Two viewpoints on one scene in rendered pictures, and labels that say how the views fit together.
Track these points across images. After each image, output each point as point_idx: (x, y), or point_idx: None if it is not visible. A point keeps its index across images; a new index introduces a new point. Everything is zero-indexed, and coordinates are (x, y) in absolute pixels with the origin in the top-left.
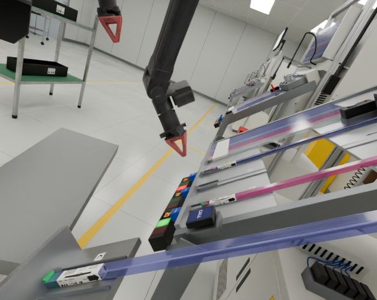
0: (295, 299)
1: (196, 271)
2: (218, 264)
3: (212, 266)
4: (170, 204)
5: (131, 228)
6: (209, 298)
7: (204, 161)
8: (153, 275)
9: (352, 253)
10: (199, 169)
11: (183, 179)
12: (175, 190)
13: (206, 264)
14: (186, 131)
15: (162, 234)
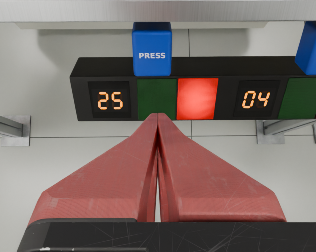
0: None
1: (47, 67)
2: (31, 24)
3: (22, 40)
4: None
5: (15, 224)
6: (89, 38)
7: (4, 2)
8: (97, 139)
9: None
10: (161, 15)
11: (98, 115)
12: (209, 118)
13: (22, 51)
14: (98, 213)
15: None
